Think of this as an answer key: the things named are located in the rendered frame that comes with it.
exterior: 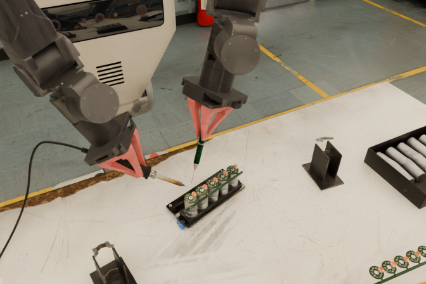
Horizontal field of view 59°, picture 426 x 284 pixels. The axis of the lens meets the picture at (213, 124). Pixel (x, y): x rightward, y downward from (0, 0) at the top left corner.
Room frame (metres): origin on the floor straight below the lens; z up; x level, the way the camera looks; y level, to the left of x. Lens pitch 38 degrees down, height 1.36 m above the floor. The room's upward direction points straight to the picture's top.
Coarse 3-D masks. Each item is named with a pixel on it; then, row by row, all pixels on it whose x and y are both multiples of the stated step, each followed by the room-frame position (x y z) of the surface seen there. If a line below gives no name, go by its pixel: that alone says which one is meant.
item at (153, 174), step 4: (152, 172) 0.49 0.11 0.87; (156, 172) 0.49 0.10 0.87; (148, 176) 0.48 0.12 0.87; (152, 176) 0.48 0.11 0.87; (156, 176) 0.48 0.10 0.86; (160, 176) 0.49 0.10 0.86; (164, 176) 0.49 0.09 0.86; (164, 180) 0.48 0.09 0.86; (168, 180) 0.48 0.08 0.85; (172, 180) 0.49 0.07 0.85; (176, 184) 0.48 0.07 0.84; (180, 184) 0.48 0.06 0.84
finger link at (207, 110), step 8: (184, 88) 0.54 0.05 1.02; (192, 88) 0.53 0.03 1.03; (192, 96) 0.52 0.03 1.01; (200, 96) 0.51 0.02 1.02; (208, 104) 0.50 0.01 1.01; (216, 104) 0.51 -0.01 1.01; (208, 112) 0.49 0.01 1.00; (224, 112) 0.52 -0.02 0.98; (208, 120) 0.50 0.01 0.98; (216, 120) 0.53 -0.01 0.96; (208, 136) 0.51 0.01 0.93
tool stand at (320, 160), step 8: (328, 144) 0.62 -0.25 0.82; (320, 152) 0.60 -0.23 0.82; (328, 152) 0.61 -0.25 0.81; (336, 152) 0.60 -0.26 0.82; (312, 160) 0.62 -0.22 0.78; (320, 160) 0.59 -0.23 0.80; (328, 160) 0.57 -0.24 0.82; (336, 160) 0.59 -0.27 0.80; (304, 168) 0.62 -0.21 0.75; (312, 168) 0.61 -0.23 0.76; (320, 168) 0.59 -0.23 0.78; (328, 168) 0.61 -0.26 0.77; (336, 168) 0.59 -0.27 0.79; (312, 176) 0.59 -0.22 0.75; (320, 176) 0.58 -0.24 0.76; (328, 176) 0.59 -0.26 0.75; (336, 176) 0.58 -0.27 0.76; (320, 184) 0.57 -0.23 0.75; (328, 184) 0.57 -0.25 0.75; (336, 184) 0.57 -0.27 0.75
